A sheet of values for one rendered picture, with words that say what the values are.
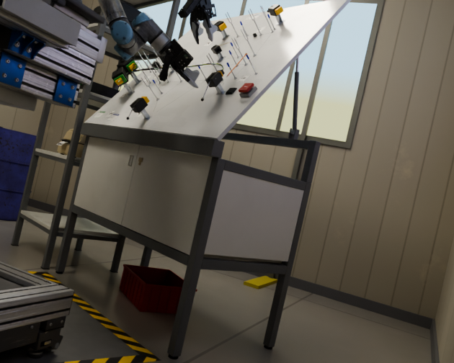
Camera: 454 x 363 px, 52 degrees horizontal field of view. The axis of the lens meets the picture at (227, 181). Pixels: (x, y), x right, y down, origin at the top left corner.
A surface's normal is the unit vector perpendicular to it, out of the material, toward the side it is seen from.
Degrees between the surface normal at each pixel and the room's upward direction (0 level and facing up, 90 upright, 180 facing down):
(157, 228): 90
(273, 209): 90
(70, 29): 90
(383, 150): 90
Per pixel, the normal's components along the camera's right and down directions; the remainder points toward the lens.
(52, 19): 0.89, 0.20
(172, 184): -0.72, -0.17
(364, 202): -0.39, -0.10
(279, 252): 0.66, 0.15
